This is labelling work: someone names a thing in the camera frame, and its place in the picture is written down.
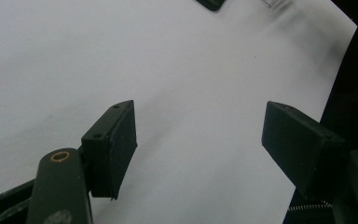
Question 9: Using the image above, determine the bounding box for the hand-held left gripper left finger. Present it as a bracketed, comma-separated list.
[80, 99, 138, 200]

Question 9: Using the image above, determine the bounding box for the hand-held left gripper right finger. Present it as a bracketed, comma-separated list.
[261, 100, 351, 202]

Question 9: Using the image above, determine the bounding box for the black phone case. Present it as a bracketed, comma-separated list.
[195, 0, 227, 12]

